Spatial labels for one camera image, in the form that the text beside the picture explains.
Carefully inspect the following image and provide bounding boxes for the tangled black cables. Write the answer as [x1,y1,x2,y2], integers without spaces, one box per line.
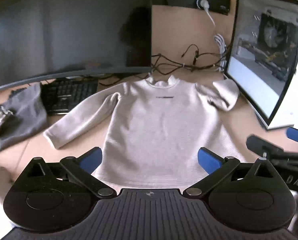
[98,44,233,87]

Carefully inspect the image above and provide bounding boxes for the white-framed monitor showing image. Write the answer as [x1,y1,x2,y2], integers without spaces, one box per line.
[225,0,298,130]

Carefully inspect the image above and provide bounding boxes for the large black curved monitor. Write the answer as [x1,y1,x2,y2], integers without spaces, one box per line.
[0,0,152,90]

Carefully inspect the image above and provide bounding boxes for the white plug and cable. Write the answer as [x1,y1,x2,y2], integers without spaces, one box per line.
[197,0,227,72]

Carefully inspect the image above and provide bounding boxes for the black mechanical keyboard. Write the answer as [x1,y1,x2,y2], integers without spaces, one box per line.
[41,78,98,115]

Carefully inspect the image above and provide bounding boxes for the white striped long-sleeve shirt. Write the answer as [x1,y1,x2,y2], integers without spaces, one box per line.
[44,76,245,190]

